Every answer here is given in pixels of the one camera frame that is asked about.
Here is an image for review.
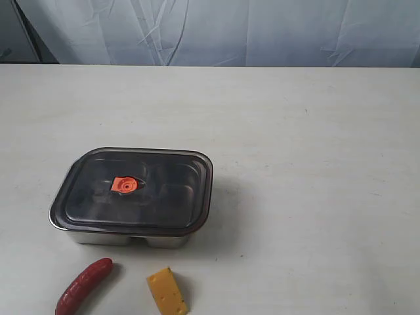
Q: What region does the stainless steel lunch box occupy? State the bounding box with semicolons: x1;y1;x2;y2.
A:
49;146;215;250

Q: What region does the dark transparent box lid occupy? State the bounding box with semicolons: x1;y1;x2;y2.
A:
49;146;215;238

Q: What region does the yellow cheese wedge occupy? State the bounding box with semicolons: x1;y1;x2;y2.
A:
147;267;188;315

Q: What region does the red sausage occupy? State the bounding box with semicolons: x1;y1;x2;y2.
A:
55;258;114;315

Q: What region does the grey wrinkled backdrop curtain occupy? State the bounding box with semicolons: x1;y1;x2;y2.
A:
1;1;419;68

